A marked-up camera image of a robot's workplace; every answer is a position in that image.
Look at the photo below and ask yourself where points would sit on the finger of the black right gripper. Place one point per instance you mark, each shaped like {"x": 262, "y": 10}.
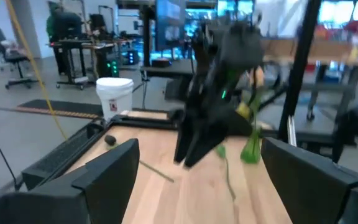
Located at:
{"x": 185, "y": 140}
{"x": 204, "y": 146}

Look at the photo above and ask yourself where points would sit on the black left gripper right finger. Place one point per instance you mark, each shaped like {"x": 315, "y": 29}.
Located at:
{"x": 303, "y": 186}

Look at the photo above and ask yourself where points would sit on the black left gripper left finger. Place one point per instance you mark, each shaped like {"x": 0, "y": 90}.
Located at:
{"x": 110, "y": 186}

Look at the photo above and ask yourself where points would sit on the green glass vase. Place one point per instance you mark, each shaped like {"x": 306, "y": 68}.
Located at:
{"x": 250, "y": 154}

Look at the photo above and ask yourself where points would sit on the black side desk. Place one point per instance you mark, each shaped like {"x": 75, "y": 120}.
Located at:
{"x": 166, "y": 69}

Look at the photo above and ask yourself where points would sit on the black Trossen labelled unit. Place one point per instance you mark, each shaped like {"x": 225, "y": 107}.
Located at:
{"x": 346, "y": 130}

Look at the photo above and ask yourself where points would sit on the white plastic bucket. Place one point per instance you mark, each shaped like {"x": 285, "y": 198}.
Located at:
{"x": 114, "y": 93}

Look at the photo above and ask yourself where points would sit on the large dark display screen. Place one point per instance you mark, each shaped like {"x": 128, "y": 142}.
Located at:
{"x": 168, "y": 25}

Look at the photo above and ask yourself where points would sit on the black striped-edge floor mat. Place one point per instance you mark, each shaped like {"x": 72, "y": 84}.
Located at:
{"x": 61, "y": 106}

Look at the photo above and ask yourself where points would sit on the black computer green lights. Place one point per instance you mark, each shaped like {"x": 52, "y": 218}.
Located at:
{"x": 112, "y": 67}

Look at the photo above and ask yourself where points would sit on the wooden top workbench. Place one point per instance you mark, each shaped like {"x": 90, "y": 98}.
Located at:
{"x": 328, "y": 51}

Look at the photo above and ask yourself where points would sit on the black workstation desk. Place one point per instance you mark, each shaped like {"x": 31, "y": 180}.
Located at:
{"x": 73, "y": 45}

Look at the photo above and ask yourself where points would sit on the black office chair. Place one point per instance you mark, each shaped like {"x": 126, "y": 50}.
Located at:
{"x": 12, "y": 57}

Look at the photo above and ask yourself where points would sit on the black monitor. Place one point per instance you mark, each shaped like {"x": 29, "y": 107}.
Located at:
{"x": 68, "y": 26}

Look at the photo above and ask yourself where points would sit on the person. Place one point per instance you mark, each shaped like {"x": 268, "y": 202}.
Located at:
{"x": 51, "y": 25}

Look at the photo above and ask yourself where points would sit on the silver aluminium bracket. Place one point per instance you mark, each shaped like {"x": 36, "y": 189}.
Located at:
{"x": 291, "y": 130}

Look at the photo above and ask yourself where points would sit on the black vertical post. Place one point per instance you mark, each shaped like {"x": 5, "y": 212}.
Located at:
{"x": 148, "y": 37}

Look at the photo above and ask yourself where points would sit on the black rig upright post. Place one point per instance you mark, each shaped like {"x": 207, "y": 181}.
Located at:
{"x": 300, "y": 62}

